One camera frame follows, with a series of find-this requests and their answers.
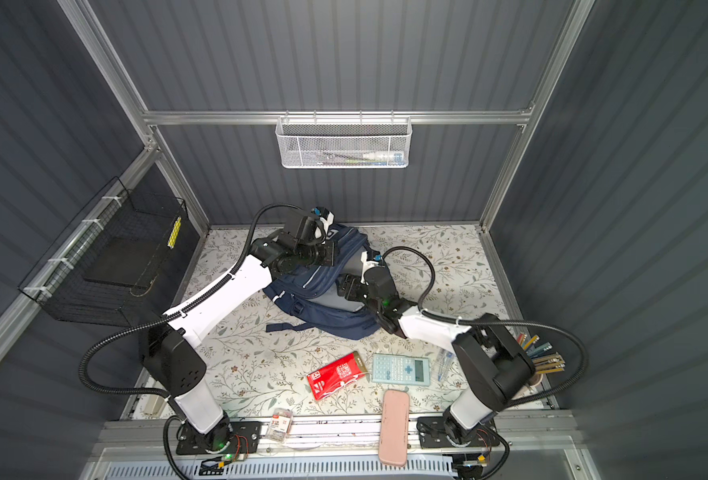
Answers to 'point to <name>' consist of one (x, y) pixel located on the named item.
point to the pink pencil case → (394, 428)
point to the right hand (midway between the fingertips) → (346, 280)
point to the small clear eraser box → (280, 425)
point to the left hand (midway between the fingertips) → (339, 248)
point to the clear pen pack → (444, 365)
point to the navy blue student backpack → (309, 296)
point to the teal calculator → (400, 369)
